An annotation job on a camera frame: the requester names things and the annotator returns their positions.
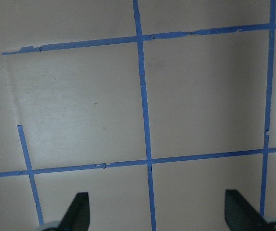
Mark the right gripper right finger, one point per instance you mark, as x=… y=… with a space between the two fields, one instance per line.
x=241 y=216

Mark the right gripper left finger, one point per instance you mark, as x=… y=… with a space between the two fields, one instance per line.
x=77 y=216

